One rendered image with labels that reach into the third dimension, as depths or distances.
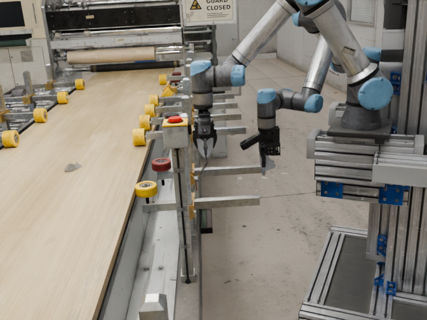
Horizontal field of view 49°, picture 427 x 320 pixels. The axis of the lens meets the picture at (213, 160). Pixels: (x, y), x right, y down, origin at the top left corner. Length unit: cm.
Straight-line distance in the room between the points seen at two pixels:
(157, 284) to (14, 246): 50
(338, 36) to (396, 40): 45
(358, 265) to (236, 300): 66
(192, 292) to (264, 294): 119
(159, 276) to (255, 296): 101
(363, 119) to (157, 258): 93
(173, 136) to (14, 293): 56
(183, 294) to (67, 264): 37
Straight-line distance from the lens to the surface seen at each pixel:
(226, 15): 431
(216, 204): 173
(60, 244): 143
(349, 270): 249
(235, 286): 269
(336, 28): 163
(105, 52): 445
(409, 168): 175
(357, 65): 166
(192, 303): 143
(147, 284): 168
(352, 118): 184
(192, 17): 430
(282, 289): 267
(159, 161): 194
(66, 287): 123
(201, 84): 165
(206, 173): 194
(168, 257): 181
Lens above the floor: 156
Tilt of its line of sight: 20 degrees down
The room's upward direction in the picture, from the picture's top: 3 degrees counter-clockwise
